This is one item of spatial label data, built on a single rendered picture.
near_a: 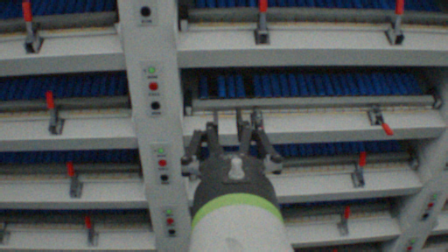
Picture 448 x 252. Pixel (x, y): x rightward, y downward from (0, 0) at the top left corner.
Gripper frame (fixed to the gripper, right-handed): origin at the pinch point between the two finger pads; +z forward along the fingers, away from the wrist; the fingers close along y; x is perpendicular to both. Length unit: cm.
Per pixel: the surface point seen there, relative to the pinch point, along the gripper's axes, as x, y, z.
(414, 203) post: 34, -52, 22
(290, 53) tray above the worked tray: -8.4, -12.2, 13.0
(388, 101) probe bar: 3.9, -37.3, 19.9
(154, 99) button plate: 0.4, 13.7, 13.2
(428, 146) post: 17, -52, 22
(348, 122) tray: 7.9, -27.3, 17.5
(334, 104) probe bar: 4.4, -24.3, 19.8
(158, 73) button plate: -5.2, 12.4, 12.3
